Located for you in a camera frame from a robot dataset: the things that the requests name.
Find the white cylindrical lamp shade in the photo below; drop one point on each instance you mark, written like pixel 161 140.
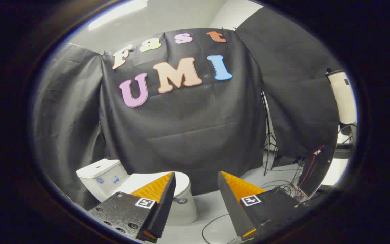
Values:
pixel 343 98

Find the white toilet lid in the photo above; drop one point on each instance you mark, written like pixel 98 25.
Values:
pixel 137 180

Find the white toilet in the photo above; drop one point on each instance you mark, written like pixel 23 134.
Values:
pixel 100 178

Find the black backdrop cloth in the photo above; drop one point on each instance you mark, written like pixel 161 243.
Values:
pixel 188 135
pixel 293 84
pixel 69 118

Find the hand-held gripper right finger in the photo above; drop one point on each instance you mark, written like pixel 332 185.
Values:
pixel 234 206

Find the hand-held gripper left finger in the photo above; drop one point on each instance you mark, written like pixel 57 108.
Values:
pixel 161 206

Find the black light stand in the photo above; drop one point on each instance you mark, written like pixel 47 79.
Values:
pixel 268 135

